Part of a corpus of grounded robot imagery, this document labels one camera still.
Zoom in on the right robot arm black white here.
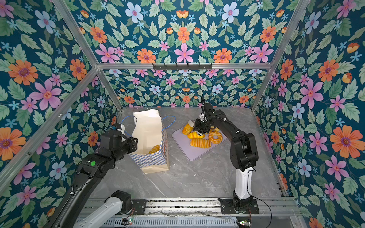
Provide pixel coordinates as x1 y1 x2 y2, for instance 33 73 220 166
194 101 259 213

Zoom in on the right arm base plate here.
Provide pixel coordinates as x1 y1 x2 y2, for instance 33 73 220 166
218 198 259 214

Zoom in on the yellow small bread roll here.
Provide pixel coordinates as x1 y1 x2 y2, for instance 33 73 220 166
187 132 205 139

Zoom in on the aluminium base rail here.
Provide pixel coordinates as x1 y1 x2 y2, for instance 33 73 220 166
79 198 303 220

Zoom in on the white perforated cable duct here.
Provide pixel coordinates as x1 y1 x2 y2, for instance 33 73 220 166
102 217 238 228

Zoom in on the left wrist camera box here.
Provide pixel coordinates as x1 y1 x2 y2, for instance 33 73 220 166
111 123 125 134

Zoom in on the lilac plastic tray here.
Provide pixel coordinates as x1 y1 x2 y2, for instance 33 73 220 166
172 128 219 161

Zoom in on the blue checkered paper bag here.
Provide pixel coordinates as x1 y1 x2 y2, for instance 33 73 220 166
120 109 170 174

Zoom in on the round golden bread roll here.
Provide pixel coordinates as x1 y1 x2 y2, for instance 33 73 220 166
182 123 194 135

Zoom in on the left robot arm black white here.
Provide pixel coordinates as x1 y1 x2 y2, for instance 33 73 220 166
45 130 138 228

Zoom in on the croissant shaped fake bread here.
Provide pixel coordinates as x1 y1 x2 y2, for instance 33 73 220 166
149 145 160 154

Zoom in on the black hook rail on wall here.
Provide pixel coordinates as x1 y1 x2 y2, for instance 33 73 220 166
152 63 213 70

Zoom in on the striped oblong bread loaf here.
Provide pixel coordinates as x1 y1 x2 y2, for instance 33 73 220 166
190 139 212 149

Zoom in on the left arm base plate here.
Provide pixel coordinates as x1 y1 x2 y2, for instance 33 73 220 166
130 199 147 216

